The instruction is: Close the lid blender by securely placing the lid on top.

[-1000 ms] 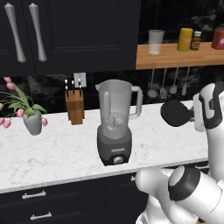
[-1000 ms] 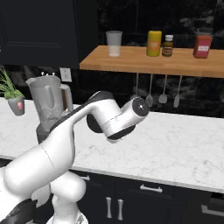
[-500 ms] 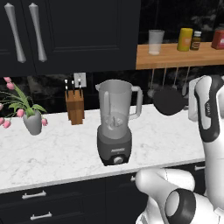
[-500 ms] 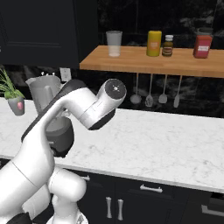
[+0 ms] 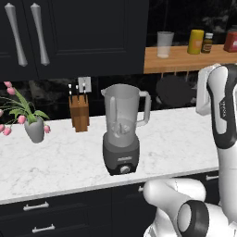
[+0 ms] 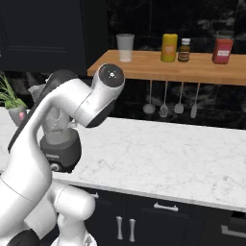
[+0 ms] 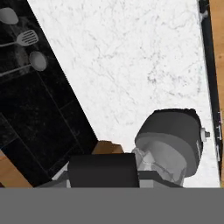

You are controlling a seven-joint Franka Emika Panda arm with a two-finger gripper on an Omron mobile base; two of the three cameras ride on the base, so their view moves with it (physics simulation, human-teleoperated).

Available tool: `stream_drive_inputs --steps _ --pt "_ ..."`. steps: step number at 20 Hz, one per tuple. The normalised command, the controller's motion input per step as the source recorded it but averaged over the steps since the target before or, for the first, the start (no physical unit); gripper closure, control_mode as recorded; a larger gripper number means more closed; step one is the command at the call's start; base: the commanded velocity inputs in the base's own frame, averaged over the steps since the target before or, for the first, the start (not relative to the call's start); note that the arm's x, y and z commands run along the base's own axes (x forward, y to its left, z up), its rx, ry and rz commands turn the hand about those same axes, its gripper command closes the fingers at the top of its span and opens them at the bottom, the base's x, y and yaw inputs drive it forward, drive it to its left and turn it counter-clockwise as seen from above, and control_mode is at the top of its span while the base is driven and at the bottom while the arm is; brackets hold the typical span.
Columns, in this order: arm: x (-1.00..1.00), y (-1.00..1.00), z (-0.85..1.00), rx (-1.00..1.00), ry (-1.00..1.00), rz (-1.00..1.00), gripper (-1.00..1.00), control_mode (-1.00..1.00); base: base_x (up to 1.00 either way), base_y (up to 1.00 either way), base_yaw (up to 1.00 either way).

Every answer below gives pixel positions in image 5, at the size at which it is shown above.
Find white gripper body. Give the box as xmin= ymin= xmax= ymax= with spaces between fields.
xmin=195 ymin=63 xmax=221 ymax=117

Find grey blender with clear jar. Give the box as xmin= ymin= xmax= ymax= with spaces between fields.
xmin=100 ymin=83 xmax=153 ymax=177

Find black hanging pan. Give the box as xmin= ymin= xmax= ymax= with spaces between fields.
xmin=155 ymin=75 xmax=196 ymax=108

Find dark brown bottle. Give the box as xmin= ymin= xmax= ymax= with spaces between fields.
xmin=200 ymin=32 xmax=215 ymax=55

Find yellow bottle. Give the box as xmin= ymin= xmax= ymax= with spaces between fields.
xmin=186 ymin=29 xmax=206 ymax=56

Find red box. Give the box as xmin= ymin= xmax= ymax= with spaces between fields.
xmin=222 ymin=30 xmax=237 ymax=53

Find clear glass cup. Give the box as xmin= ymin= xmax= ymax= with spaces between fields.
xmin=156 ymin=31 xmax=175 ymax=59

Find wide dark cupboard door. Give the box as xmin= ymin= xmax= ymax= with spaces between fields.
xmin=27 ymin=0 xmax=150 ymax=80

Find wooden knife block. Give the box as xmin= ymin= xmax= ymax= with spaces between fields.
xmin=69 ymin=94 xmax=91 ymax=133

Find grey flower vase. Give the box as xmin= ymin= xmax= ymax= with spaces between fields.
xmin=23 ymin=116 xmax=46 ymax=144

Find pink tulip plant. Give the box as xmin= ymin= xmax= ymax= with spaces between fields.
xmin=0 ymin=81 xmax=52 ymax=137

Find wooden wall shelf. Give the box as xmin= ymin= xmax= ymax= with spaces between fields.
xmin=143 ymin=44 xmax=237 ymax=75

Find white wall socket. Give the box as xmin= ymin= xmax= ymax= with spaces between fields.
xmin=77 ymin=76 xmax=93 ymax=94

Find silver cupboard handle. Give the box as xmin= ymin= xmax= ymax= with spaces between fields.
xmin=4 ymin=2 xmax=29 ymax=68
xmin=30 ymin=2 xmax=51 ymax=67

